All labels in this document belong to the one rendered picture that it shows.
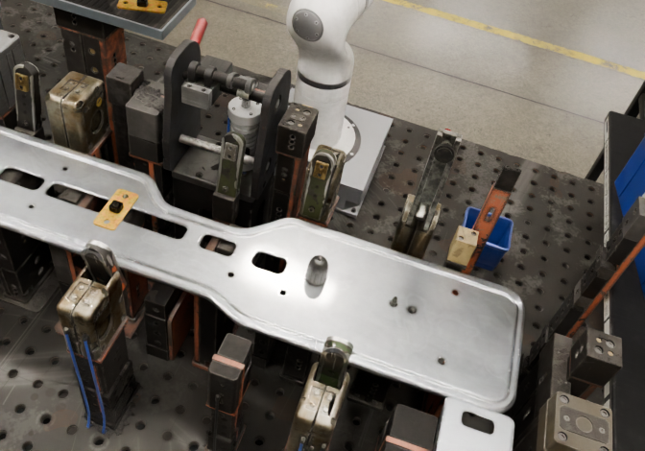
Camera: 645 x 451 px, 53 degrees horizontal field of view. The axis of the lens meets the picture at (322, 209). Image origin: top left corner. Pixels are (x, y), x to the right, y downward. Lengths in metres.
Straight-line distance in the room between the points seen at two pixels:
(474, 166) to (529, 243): 0.27
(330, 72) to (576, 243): 0.73
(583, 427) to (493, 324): 0.21
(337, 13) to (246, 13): 2.28
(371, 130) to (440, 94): 1.61
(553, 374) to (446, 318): 0.17
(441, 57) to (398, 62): 0.25
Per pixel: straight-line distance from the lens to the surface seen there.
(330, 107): 1.43
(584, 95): 3.56
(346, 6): 1.27
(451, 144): 0.97
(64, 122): 1.21
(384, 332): 0.98
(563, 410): 0.94
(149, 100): 1.18
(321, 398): 0.86
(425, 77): 3.28
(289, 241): 1.06
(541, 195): 1.76
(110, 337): 1.02
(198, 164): 1.22
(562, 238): 1.67
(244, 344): 0.95
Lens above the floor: 1.81
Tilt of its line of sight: 47 degrees down
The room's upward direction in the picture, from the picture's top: 12 degrees clockwise
